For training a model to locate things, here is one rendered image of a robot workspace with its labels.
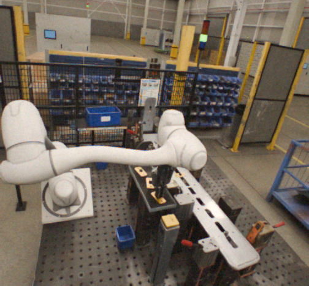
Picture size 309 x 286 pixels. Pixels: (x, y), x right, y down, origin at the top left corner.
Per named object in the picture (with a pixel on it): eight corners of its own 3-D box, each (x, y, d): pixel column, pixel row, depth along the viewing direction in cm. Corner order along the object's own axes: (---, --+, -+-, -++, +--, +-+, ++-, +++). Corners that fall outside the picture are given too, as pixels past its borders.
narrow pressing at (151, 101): (152, 130, 220) (157, 97, 206) (141, 131, 216) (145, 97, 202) (152, 130, 221) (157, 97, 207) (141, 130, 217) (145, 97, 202)
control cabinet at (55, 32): (38, 79, 711) (34, -5, 609) (41, 76, 757) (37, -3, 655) (89, 82, 759) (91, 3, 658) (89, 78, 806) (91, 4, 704)
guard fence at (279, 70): (233, 152, 421) (267, 41, 338) (228, 148, 433) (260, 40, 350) (274, 150, 453) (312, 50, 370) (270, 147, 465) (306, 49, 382)
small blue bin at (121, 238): (134, 248, 133) (135, 237, 130) (118, 252, 130) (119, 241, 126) (129, 234, 142) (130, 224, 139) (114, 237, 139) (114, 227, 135)
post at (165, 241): (165, 285, 115) (181, 227, 97) (152, 289, 112) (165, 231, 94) (160, 272, 122) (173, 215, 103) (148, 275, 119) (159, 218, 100)
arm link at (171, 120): (152, 139, 100) (164, 154, 89) (156, 106, 93) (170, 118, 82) (173, 138, 104) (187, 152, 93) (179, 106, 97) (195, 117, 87)
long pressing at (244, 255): (267, 258, 104) (268, 256, 104) (230, 273, 96) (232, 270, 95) (159, 134, 218) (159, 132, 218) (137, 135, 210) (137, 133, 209)
